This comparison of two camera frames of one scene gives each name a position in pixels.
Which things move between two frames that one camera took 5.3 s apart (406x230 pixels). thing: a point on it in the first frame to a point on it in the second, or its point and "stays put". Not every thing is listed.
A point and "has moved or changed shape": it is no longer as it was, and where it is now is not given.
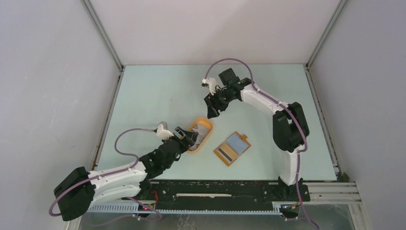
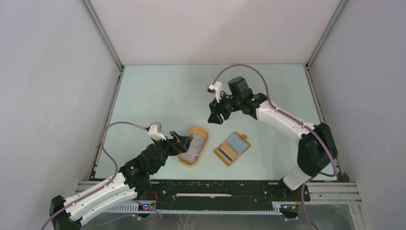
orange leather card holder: [232, 148] stays put
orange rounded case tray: [203, 126] has moved or changed shape
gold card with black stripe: [226, 151] stays put
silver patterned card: [203, 132] to [195, 148]
